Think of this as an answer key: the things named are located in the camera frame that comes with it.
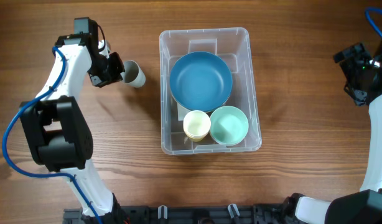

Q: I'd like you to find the dark blue plate in bin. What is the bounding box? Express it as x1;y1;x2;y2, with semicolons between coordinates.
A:
169;52;233;94

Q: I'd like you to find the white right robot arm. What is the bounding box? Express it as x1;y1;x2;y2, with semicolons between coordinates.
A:
280;36;382;223

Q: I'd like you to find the dark blue plate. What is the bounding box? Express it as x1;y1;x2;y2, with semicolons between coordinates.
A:
169;52;233;94
172;87;232;112

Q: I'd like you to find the grey plastic cup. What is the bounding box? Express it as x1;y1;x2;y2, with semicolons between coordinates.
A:
121;60;146;88

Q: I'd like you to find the clear plastic storage bin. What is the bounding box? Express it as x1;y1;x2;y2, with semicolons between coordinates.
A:
159;27;262;156

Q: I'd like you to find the cream plastic cup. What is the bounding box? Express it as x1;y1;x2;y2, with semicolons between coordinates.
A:
183;110;211;136

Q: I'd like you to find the white paper label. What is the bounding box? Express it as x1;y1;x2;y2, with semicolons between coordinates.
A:
177;104;190;121

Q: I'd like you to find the yellow plastic cup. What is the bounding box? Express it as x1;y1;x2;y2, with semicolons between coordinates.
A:
188;136;205;142

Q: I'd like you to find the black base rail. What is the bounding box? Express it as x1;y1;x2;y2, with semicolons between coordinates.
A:
62;203;291;224

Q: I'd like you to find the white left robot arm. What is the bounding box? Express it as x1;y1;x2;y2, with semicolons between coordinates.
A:
19;17;128;223

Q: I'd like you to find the mint green bowl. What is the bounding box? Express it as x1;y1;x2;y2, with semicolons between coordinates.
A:
210;106;249;146

